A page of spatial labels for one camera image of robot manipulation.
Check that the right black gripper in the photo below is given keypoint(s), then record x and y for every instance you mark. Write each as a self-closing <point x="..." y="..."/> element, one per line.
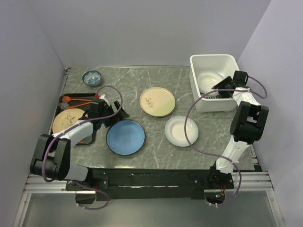
<point x="221" y="85"/>

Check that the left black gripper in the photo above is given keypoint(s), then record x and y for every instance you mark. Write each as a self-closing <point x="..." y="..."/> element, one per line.
<point x="117" y="117"/>

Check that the white fluted deep plate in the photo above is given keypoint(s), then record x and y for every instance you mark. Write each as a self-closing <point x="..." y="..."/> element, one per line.
<point x="207" y="80"/>

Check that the white smooth deep plate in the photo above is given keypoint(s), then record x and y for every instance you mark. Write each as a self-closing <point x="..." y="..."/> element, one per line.
<point x="174" y="131"/>

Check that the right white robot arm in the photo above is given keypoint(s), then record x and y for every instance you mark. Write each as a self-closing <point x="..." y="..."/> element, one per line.
<point x="246" y="127"/>

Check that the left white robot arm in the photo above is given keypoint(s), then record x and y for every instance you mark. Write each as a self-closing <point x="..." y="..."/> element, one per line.
<point x="52" y="155"/>

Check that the white plastic bin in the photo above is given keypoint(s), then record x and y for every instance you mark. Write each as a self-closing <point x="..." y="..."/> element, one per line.
<point x="224" y="64"/>

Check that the blue plate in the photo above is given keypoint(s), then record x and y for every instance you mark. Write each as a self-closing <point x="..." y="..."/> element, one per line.
<point x="125" y="137"/>

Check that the orange chopstick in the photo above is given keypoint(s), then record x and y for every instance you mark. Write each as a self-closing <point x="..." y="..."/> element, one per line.
<point x="76" y="106"/>

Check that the cream plate with twig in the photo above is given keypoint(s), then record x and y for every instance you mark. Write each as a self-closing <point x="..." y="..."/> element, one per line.
<point x="157" y="102"/>

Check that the black tray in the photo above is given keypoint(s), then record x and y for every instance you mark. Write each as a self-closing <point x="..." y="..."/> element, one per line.
<point x="90" y="139"/>

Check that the blue white porcelain bowl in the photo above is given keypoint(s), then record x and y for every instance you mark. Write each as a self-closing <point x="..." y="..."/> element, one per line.
<point x="92" y="78"/>

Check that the cream plate with bird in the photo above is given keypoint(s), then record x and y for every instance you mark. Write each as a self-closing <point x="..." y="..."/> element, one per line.
<point x="66" y="119"/>

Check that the orange spoon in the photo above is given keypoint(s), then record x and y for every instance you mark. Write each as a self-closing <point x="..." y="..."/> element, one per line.
<point x="68" y="99"/>

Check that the clear plastic cup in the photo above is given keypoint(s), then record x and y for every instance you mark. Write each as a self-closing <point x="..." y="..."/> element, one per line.
<point x="63" y="105"/>

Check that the black base beam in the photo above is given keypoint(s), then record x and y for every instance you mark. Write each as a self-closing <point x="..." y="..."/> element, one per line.
<point x="153" y="184"/>

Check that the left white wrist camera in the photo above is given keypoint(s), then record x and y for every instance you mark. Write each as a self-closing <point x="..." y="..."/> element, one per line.
<point x="103" y="97"/>

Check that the aluminium rail frame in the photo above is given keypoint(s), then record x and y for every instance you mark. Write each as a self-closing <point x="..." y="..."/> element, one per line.
<point x="45" y="204"/>

